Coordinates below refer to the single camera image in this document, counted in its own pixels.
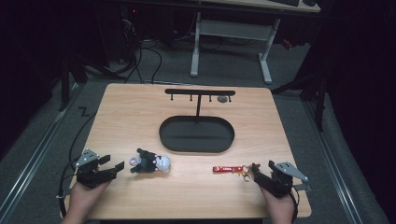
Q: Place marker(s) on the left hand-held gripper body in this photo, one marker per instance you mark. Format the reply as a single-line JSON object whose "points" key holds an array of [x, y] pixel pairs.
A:
{"points": [[90, 175]]}

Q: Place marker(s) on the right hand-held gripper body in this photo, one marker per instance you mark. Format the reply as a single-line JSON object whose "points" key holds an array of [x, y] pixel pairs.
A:
{"points": [[281, 183]]}

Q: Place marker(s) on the black key rack with tray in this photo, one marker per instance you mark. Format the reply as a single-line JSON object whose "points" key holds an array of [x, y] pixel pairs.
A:
{"points": [[196, 135]]}

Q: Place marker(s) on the person's right hand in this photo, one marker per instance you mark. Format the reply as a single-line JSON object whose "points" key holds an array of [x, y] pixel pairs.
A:
{"points": [[280, 205]]}

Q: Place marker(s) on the person's left hand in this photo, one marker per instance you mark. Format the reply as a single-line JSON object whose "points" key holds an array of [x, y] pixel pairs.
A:
{"points": [[84, 197]]}

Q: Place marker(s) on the grey tape strip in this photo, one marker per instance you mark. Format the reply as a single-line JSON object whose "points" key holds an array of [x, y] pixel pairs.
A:
{"points": [[303, 188]]}

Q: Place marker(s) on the grey round table grommet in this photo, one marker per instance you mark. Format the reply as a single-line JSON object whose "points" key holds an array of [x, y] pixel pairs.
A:
{"points": [[222, 99]]}

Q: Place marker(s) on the black metal stand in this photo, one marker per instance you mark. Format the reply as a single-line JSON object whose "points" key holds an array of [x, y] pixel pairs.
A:
{"points": [[317, 93], [67, 81]]}

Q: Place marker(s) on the small red object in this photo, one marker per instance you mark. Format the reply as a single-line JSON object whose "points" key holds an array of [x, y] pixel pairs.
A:
{"points": [[286, 44]]}

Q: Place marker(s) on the white-legged wooden desk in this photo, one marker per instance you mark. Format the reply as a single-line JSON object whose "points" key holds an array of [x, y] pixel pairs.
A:
{"points": [[233, 31]]}

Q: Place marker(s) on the black keyboard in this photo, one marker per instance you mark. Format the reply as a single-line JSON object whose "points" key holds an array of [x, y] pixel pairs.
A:
{"points": [[285, 2]]}

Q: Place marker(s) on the metal floor rail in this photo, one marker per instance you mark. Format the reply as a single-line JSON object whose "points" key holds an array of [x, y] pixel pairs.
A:
{"points": [[34, 155], [336, 168]]}

